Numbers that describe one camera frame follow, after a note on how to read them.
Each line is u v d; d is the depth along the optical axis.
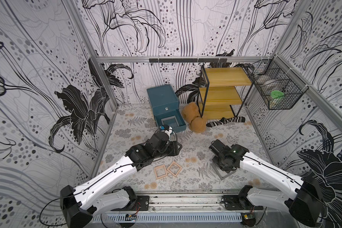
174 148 0.60
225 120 1.07
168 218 0.76
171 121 1.00
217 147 0.62
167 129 0.65
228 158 0.55
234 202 0.70
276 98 0.71
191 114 1.00
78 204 0.38
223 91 1.05
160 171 0.84
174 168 0.85
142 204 0.73
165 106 0.94
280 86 0.79
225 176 0.82
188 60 0.90
